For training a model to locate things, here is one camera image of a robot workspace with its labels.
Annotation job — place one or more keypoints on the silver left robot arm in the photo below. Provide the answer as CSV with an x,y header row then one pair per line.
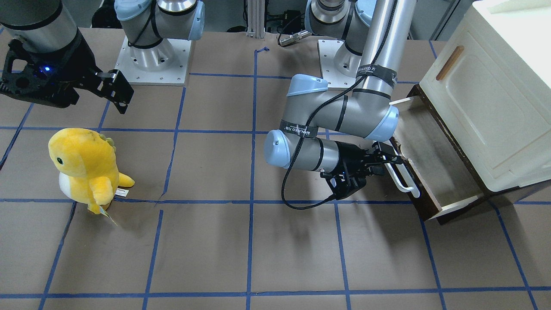
x,y
342,135

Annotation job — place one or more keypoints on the white drawer handle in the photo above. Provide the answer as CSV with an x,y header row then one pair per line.
x,y
402,179

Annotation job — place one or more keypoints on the dark wooden drawer front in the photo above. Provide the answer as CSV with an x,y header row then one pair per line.
x,y
432,164

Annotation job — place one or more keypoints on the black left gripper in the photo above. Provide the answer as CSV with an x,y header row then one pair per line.
x,y
349,156

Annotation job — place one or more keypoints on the yellow plush toy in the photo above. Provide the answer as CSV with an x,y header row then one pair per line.
x,y
86,162

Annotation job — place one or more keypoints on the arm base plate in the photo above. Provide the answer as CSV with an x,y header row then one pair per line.
x,y
338,65
167,64

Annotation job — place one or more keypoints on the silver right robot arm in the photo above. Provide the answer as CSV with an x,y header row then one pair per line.
x,y
48,26

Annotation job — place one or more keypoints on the cream cabinet body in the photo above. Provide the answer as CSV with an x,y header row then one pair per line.
x,y
496,98

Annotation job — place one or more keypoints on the aluminium frame post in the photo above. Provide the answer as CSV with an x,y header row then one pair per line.
x,y
256,17

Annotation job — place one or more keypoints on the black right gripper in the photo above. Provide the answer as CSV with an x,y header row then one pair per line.
x,y
81,58

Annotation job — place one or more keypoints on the brown wooden cabinet handle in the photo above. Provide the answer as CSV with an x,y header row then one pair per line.
x,y
450,62

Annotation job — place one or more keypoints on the dark wooden cabinet base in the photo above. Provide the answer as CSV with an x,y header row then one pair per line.
x,y
499,199

